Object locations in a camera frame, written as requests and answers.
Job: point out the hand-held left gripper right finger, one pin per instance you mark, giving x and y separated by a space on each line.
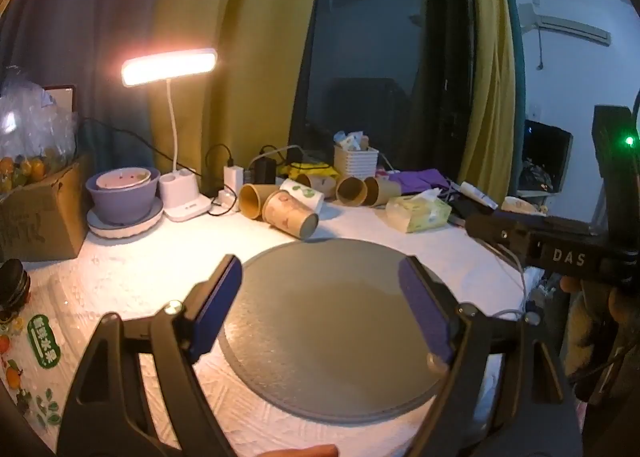
425 312

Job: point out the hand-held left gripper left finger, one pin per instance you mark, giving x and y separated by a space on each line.
215 307

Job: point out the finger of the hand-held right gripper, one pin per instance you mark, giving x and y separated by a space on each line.
500 234

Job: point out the plain brown paper cup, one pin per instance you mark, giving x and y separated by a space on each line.
254 201

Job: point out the pink printed paper cup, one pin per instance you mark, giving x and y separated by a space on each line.
287 213

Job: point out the green leaf printed paper cup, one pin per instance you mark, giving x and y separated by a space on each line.
302 192

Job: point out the person's right hand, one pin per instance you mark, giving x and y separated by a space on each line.
625 309

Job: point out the person's left hand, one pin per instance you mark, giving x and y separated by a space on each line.
300 452

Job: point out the white tube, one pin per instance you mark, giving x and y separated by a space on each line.
477 196

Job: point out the dark monitor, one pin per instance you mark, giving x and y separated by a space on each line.
547 154

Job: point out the green tissue pack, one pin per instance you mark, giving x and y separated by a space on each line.
417 213

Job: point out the round grey mat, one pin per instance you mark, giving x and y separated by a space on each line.
330 327

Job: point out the purple cloth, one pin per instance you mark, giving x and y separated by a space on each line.
420 181

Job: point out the white plate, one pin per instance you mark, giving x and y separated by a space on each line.
150 223

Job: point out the white charger plug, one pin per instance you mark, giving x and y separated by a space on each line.
233 179

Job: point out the purple bowl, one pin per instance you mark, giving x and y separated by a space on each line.
120 204

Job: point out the black power adapter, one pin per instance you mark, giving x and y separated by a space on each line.
263 171

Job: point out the yellow curtain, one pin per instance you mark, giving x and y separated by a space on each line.
235 37
492 87

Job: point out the white pink bowl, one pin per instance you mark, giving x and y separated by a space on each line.
122 181

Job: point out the white ribbed basket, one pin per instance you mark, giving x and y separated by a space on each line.
356 161

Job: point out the yellow packet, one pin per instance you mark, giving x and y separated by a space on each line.
310 170

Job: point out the white desk lamp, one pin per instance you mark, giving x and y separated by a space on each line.
180 137

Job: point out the white air conditioner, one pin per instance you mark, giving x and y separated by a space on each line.
565 22

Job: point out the cardboard box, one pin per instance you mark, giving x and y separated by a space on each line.
42 222

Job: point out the printed fruit plastic bag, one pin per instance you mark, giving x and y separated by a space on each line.
30 362

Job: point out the clear bag of oranges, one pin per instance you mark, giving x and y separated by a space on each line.
30 137

